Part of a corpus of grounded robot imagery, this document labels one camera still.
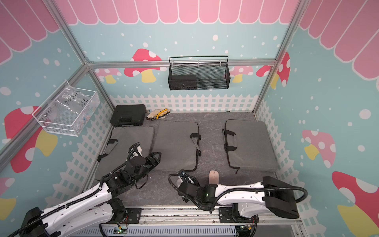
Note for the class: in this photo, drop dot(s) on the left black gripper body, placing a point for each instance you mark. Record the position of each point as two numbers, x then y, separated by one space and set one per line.
149 165

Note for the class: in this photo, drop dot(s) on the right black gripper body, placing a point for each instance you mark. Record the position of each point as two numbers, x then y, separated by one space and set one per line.
200 204

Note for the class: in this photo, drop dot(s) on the pink computer mouse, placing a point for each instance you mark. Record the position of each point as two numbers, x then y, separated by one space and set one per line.
213 177

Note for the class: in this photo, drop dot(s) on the grey laptop bag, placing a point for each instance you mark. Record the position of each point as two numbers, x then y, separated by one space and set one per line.
248 146
121 140
178 143

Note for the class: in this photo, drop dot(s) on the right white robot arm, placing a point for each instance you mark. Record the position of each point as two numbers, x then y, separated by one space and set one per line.
245 201

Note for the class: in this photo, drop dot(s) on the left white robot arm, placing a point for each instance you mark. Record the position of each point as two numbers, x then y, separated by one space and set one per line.
98 205

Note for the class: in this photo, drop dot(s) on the black plastic tool case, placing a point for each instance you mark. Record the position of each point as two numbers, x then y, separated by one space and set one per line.
128 115

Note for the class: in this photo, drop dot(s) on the yellow black pliers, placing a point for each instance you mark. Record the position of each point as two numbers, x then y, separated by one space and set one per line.
163 113

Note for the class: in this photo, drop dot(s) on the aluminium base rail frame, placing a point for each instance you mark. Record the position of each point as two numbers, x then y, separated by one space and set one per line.
189 221

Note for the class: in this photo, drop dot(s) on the black wire mesh basket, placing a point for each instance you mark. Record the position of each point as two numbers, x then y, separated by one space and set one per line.
199 73

